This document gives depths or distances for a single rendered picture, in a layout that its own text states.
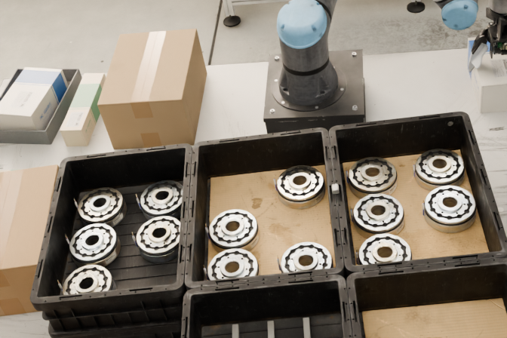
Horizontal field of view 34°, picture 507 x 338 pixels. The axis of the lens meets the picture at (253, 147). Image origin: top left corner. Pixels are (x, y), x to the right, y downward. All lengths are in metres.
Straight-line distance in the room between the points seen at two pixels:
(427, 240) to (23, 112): 1.15
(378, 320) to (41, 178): 0.85
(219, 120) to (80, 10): 2.06
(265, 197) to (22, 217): 0.54
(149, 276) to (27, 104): 0.77
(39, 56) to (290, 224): 2.39
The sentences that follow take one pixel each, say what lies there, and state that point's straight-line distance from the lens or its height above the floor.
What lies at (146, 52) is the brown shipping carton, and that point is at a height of 0.86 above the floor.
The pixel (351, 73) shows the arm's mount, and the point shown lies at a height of 0.80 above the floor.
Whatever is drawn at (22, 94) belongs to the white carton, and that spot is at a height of 0.79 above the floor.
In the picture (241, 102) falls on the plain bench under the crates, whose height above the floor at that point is 0.70.
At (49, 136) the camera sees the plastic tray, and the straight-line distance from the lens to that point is 2.29.
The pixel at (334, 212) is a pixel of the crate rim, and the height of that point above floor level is 0.93.
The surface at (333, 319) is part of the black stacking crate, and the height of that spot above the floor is 0.83.
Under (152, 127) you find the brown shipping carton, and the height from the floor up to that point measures 0.77.
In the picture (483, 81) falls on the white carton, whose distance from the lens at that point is 2.11.
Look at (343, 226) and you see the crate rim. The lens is 1.59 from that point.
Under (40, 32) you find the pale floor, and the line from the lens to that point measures 4.11.
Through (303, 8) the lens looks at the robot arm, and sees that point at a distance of 1.97.
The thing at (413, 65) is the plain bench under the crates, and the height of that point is 0.70.
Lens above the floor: 2.13
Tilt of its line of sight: 43 degrees down
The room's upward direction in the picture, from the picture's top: 11 degrees counter-clockwise
